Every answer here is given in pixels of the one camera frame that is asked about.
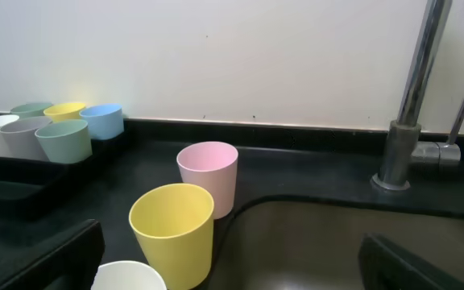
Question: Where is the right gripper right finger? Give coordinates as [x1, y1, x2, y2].
[358, 233, 464, 290]

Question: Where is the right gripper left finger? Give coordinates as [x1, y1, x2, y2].
[0, 219, 106, 290]

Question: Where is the yellow cup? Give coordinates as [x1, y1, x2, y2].
[128, 183, 215, 290]
[43, 101, 87, 123]

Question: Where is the pink cup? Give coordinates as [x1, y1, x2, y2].
[176, 141, 239, 221]

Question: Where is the black tray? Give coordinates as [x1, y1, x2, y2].
[0, 111, 132, 222]

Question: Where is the steel sink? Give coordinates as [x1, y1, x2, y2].
[207, 197, 464, 290]

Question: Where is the green cup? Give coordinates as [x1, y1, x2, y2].
[10, 101, 54, 120]
[35, 118, 93, 164]

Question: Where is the steel tap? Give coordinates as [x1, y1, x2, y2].
[371, 0, 464, 193]

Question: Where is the grey cup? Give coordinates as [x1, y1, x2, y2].
[0, 116, 54, 161]

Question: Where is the blue cup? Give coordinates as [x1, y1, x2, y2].
[79, 103, 125, 141]

